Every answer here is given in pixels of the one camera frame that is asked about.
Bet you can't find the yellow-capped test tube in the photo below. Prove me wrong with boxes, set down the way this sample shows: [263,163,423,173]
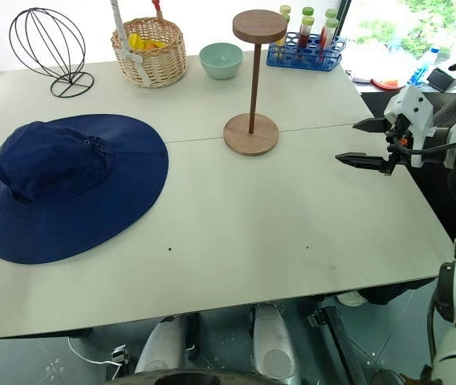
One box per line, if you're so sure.
[275,4,292,58]

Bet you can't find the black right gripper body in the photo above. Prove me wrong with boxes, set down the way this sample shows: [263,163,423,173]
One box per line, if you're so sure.
[383,114,410,178]

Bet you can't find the white rounded floor object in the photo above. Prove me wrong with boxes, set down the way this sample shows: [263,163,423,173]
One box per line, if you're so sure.
[336,291,368,308]

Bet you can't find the black wire head-shaped stand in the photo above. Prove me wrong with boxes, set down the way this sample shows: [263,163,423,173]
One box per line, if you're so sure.
[9,8,96,99]

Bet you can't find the green-capped red-filled test tube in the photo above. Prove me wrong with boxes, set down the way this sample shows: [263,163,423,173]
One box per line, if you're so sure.
[299,6,315,39]
[297,15,316,50]
[320,8,339,41]
[317,18,340,53]

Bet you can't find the dark rounded robot torso rim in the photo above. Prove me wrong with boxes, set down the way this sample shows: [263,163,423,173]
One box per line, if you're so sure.
[111,367,287,385]

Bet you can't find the blue test tube rack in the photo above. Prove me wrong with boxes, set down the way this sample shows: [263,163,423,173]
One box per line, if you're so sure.
[267,31,348,74]

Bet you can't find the red plate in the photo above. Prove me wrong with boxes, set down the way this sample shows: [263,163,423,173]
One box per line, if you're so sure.
[371,77,408,91]

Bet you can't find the clear bottle with blue cap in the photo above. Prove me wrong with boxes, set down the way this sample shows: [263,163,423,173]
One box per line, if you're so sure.
[415,45,442,81]

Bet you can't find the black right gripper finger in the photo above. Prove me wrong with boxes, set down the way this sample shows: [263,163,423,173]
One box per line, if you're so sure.
[352,116,392,134]
[334,152,386,173]

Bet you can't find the dark side table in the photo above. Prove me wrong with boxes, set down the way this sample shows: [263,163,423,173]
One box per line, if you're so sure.
[359,71,456,244]

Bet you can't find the black table frame leg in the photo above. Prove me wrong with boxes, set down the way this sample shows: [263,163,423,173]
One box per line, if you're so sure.
[307,302,370,385]

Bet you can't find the silver right robot leg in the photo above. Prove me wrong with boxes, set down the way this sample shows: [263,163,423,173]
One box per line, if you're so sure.
[250,303,302,385]

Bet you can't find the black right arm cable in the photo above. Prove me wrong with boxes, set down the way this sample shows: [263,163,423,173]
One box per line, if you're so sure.
[388,132,456,156]

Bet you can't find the wooden disc-top hat stand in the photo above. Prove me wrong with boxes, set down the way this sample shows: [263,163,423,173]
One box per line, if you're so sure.
[222,10,288,156]

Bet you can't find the silver left robot leg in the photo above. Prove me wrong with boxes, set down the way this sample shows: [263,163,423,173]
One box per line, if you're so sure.
[134,314,200,376]

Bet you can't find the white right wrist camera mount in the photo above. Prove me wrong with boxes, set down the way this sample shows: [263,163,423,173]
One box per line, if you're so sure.
[383,84,437,168]

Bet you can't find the white floor cable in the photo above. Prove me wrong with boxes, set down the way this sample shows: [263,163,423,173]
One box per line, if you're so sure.
[67,336,124,368]

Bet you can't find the yellow objects in basket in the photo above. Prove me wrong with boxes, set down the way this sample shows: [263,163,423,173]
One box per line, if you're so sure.
[128,32,169,51]

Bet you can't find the pale green bowl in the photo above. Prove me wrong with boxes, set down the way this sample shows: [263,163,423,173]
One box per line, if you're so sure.
[198,43,244,80]

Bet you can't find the green-capped clear test tube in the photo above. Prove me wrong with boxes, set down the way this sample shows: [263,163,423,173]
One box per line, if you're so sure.
[279,14,292,47]

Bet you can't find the navy blue wide-brim hat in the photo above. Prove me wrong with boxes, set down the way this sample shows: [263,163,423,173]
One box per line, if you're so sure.
[0,113,170,265]

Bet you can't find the woven wicker basket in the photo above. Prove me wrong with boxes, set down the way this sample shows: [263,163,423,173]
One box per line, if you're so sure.
[110,16,189,89]

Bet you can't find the silver robot leg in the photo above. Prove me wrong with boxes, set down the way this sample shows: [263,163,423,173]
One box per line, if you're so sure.
[250,303,302,385]
[134,314,200,376]

